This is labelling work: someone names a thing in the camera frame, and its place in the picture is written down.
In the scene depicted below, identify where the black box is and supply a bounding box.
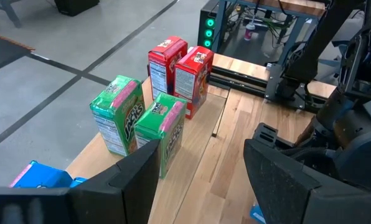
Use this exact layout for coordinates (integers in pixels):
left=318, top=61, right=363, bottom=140
left=54, top=0, right=101, bottom=17

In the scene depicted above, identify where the green Apple Jacks cereal box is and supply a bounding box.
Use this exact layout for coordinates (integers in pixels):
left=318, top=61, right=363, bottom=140
left=89, top=75, right=146, bottom=157
left=134, top=92, right=188, bottom=180

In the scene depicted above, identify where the wooden shelf black metal frame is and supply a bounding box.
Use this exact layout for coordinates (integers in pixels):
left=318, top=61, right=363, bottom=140
left=65, top=77, right=229, bottom=203

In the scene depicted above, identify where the black mat orange edge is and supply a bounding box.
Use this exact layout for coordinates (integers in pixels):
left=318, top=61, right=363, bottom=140
left=0, top=30, right=35, bottom=74

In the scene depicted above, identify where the black table edge rail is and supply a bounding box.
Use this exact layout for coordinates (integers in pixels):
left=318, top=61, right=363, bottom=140
left=209, top=65, right=329, bottom=113

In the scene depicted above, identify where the grey desk leg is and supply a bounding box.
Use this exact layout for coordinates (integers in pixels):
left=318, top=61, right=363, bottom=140
left=0, top=0, right=23, bottom=29

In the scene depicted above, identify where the computer with green lights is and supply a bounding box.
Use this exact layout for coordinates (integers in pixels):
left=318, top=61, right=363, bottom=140
left=197, top=0, right=219, bottom=49

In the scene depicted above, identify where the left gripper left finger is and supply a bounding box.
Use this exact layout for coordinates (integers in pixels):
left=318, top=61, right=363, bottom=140
left=70, top=139, right=162, bottom=224

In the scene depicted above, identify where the white cup pink label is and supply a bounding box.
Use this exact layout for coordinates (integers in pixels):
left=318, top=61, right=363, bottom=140
left=243, top=22, right=256, bottom=41

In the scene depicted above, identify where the red Froot Loops cereal box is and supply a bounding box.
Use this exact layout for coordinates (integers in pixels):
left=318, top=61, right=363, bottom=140
left=174, top=45, right=215, bottom=121
left=147, top=35, right=189, bottom=100

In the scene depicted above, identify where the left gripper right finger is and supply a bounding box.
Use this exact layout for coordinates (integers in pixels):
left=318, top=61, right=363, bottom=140
left=243, top=139, right=371, bottom=224

